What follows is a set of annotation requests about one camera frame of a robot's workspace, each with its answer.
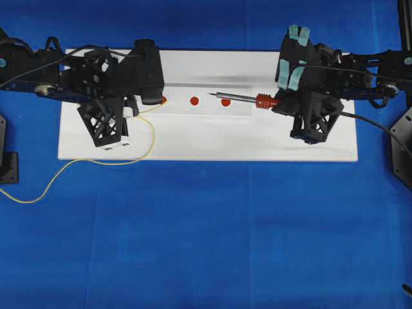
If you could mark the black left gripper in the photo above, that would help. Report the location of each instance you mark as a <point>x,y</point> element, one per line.
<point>97,77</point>

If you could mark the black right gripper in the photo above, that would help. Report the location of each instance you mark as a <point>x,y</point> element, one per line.
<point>318,105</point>

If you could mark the red handled soldering iron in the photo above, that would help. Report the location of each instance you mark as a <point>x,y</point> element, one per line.
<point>261,101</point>

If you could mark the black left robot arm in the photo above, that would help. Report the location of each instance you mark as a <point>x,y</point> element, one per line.
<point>38,72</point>

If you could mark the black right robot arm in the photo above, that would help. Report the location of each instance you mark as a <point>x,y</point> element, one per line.
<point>375,78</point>

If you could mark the orange dot mark middle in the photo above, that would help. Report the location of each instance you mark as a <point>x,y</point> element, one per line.
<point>194,101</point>

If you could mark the white work board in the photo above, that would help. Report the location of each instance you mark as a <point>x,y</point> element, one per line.
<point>210,131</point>

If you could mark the blue table cloth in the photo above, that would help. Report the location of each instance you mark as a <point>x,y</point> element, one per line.
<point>197,234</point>

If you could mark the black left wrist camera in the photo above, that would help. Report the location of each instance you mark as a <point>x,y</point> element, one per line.
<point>141,73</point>

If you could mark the taped black right wrist camera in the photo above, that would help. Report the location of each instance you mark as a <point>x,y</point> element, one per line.
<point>288,72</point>

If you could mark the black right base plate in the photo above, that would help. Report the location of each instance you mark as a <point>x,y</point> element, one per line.
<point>401,161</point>

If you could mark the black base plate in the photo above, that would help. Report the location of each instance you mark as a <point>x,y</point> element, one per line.
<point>9,160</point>
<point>401,161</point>

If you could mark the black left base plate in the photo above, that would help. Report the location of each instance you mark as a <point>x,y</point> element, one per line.
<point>9,160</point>

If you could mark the black aluminium frame post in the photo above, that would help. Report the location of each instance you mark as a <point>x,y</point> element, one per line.
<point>404,18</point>

